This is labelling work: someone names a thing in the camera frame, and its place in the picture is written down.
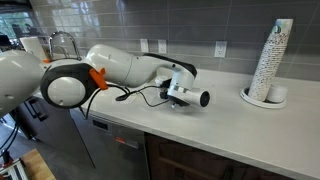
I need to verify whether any white round cup tray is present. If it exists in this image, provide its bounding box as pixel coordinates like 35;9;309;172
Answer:
239;86;288;110

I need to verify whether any curved chrome faucet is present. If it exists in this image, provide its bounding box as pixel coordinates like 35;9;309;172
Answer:
48;30;82;62

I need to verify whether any dark wooden base cabinet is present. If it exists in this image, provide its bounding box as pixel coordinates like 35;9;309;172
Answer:
144;132;296;180

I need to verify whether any stainless steel dishwasher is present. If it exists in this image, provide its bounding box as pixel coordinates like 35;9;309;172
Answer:
69;109;150;180

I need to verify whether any stack of white cup lids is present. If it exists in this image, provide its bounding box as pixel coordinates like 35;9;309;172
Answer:
266;83;289;104

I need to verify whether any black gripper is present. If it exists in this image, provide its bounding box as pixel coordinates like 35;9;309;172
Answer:
159;78;173;101

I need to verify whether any tall printed paper cup stack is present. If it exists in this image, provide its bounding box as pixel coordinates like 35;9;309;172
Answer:
247;18;295;103

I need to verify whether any aluminium extrusion frame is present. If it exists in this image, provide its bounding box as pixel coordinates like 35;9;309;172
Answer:
0;159;28;180

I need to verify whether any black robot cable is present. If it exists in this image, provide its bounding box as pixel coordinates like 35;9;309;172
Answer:
78;83;172;120

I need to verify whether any wooden shelf with metal rack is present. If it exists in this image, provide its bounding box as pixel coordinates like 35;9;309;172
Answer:
19;148;57;180

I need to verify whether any dark sink base cabinet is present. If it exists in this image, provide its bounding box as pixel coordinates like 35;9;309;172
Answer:
13;95;97;169

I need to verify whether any white wall outlet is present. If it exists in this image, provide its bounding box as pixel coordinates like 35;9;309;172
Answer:
139;38;150;54
213;40;229;59
157;39;168;55

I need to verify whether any orange cable clip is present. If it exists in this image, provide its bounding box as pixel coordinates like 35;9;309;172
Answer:
88;67;110;91

